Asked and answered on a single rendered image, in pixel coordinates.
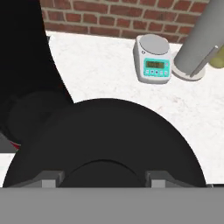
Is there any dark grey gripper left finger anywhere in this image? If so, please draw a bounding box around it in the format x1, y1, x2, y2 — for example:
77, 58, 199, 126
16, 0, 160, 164
17, 170, 66, 189

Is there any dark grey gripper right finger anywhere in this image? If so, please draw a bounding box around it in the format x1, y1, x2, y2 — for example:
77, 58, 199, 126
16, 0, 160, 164
144, 170, 196, 189

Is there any black round blender lid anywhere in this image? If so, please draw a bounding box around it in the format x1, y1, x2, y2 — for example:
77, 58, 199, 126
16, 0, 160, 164
2, 98, 207, 189

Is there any white digital kitchen scale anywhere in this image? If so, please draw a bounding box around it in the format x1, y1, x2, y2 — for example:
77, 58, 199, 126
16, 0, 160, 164
132, 33, 172, 85

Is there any yellow-green round object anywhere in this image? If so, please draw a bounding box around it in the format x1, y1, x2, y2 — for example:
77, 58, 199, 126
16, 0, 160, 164
209, 46, 224, 70

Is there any grey paper towel holder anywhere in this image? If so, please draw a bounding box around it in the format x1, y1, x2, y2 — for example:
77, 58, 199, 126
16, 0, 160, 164
171, 0, 224, 82

